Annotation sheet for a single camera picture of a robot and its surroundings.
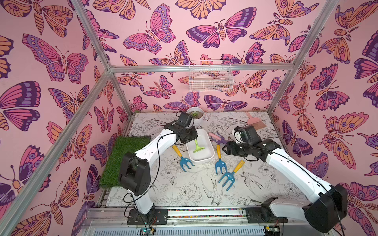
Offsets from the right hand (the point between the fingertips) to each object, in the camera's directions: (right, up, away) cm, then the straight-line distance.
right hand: (224, 150), depth 79 cm
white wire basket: (-6, +41, +14) cm, 44 cm away
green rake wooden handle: (-14, 0, +6) cm, 15 cm away
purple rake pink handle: (+1, +4, +24) cm, 25 cm away
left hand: (-13, +8, +8) cm, 17 cm away
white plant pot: (-13, +21, +27) cm, 37 cm away
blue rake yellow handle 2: (0, -11, +13) cm, 17 cm away
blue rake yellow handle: (-23, -9, +16) cm, 29 cm away
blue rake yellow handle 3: (+6, -17, +8) cm, 19 cm away
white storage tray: (-9, +3, +23) cm, 25 cm away
